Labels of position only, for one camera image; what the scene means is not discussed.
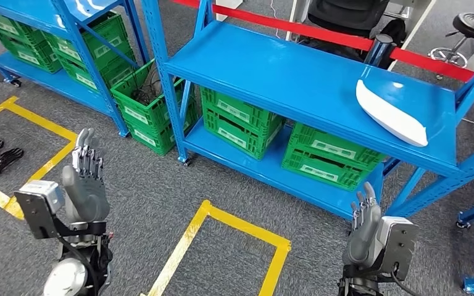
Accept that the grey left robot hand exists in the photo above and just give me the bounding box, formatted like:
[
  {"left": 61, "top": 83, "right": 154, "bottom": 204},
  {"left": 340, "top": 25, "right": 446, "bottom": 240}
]
[{"left": 62, "top": 128, "right": 111, "bottom": 224}]

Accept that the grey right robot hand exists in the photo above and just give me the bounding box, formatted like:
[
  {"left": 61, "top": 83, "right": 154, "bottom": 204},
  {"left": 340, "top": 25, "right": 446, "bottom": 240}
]
[{"left": 342, "top": 181, "right": 382, "bottom": 266}]

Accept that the white plastic panel part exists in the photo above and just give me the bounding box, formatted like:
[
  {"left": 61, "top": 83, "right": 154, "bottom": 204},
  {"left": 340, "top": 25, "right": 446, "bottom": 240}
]
[{"left": 355, "top": 78, "right": 429, "bottom": 148}]

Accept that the yellow floor tape square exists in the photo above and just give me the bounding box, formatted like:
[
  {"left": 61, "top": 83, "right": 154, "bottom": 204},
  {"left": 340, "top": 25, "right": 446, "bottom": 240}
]
[
  {"left": 0, "top": 96, "right": 78, "bottom": 221},
  {"left": 141, "top": 199, "right": 292, "bottom": 296}
]

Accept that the red barrier belt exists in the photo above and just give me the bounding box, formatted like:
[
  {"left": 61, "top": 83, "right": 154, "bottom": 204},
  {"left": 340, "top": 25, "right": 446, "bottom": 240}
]
[
  {"left": 390, "top": 47, "right": 474, "bottom": 93},
  {"left": 171, "top": 0, "right": 375, "bottom": 52}
]

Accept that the black backpack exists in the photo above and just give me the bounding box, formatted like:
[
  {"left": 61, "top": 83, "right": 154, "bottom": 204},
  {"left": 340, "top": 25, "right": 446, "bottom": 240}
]
[{"left": 378, "top": 18, "right": 409, "bottom": 70}]

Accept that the black office chair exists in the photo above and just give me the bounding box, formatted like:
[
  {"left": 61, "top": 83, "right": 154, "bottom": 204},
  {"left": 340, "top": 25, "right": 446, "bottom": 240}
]
[{"left": 306, "top": 0, "right": 391, "bottom": 62}]

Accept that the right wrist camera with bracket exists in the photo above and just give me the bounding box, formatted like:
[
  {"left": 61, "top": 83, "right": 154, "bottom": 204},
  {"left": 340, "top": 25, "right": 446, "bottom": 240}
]
[{"left": 376, "top": 215, "right": 420, "bottom": 282}]

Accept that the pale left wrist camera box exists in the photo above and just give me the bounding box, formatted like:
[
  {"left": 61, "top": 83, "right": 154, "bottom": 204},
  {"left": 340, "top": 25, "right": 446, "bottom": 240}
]
[{"left": 14, "top": 179, "right": 66, "bottom": 241}]

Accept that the black left wrist camera cable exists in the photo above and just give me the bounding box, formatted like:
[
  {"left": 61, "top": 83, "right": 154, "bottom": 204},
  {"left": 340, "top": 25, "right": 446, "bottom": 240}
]
[{"left": 55, "top": 234, "right": 99, "bottom": 296}]

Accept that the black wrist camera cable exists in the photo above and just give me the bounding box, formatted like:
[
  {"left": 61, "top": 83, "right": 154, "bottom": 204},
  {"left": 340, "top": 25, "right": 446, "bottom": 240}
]
[
  {"left": 390, "top": 269, "right": 422, "bottom": 296},
  {"left": 55, "top": 234, "right": 99, "bottom": 296}
]

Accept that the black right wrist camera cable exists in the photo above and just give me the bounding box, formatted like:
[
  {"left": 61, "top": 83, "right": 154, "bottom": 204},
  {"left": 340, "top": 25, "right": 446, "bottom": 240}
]
[{"left": 390, "top": 269, "right": 422, "bottom": 296}]

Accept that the black cables bundle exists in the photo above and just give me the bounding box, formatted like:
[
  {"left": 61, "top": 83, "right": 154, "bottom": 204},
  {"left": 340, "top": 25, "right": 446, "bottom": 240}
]
[{"left": 132, "top": 67, "right": 164, "bottom": 105}]

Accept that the chrome stanchion post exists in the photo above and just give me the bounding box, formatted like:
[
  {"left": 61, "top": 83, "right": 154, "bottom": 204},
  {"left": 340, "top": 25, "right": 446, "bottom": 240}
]
[{"left": 364, "top": 33, "right": 397, "bottom": 70}]

